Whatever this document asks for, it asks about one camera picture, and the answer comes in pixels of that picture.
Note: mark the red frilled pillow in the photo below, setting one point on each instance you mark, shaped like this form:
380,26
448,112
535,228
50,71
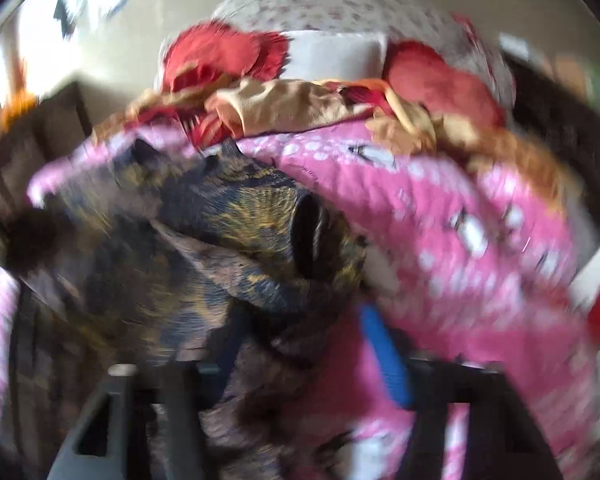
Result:
440,85
215,52

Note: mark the white pillow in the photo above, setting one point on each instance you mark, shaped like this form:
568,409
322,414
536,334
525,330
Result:
332,55

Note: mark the dark carved wooden headboard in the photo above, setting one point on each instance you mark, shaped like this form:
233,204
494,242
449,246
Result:
555,125

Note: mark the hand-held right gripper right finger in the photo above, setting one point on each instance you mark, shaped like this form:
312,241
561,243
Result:
386,355

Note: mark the pink penguin print blanket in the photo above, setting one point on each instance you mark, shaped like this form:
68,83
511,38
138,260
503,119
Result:
460,270

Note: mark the orange and tan cloth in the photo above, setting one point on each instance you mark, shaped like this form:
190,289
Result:
285,102

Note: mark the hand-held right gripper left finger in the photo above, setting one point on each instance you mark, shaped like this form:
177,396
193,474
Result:
180,400

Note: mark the brown wooden furniture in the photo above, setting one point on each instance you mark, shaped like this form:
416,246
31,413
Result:
35,145

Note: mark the dark floral patterned garment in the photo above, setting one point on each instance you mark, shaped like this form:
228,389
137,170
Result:
220,240

